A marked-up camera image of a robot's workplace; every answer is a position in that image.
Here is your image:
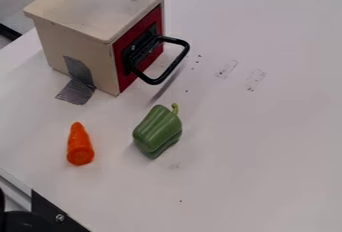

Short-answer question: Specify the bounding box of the drawer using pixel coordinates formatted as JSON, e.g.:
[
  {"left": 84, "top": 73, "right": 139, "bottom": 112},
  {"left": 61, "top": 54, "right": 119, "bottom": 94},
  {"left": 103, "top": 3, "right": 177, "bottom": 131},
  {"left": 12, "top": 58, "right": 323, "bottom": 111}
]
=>
[{"left": 110, "top": 4, "right": 192, "bottom": 94}]

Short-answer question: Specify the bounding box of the cabinet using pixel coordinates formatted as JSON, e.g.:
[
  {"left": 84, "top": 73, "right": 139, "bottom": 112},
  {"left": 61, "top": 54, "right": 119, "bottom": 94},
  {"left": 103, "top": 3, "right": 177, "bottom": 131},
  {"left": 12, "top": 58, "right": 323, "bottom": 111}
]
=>
[{"left": 22, "top": 0, "right": 170, "bottom": 97}]

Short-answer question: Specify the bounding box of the green toy pepper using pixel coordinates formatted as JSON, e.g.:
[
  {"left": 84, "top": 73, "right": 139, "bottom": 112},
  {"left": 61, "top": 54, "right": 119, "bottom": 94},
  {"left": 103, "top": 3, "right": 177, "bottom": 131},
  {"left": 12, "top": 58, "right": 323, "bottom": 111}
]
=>
[{"left": 130, "top": 102, "right": 185, "bottom": 160}]

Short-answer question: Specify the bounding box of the orange toy carrot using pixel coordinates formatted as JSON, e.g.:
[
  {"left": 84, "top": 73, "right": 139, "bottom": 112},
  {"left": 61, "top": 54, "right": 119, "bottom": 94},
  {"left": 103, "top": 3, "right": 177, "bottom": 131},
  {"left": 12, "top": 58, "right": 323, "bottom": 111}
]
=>
[{"left": 65, "top": 121, "right": 97, "bottom": 167}]

